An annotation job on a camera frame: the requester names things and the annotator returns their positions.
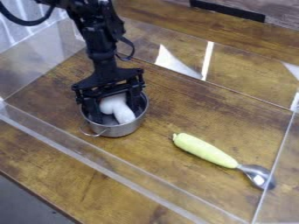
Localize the black cable loop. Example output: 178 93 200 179
0 0 136 62

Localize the silver metal pot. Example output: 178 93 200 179
79 94 150 137

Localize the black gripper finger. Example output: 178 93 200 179
83 97 103 123
127 85 144 116

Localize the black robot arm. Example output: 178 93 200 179
35 0 146 123

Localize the black bar at background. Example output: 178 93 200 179
190 0 266 23

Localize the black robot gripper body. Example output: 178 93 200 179
71 67 146 104

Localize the clear acrylic enclosure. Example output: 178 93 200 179
0 0 299 224

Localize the yellow handled metal spoon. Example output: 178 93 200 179
172 133 276 190

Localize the white plush mushroom brown cap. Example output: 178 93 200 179
99 94 136 124

